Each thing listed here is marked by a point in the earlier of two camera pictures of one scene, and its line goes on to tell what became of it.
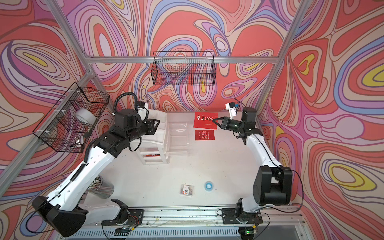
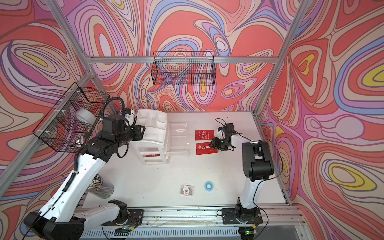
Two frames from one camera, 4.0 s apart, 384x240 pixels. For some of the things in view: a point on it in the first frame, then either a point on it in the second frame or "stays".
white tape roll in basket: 85,116 stays
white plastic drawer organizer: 152,147 stays
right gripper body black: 234,125 -> 220,144
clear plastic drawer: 178,139 stays
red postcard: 204,135 stays
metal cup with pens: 101,188 stays
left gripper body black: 148,127 -> 134,134
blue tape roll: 208,186 stays
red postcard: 204,120 -> 204,148
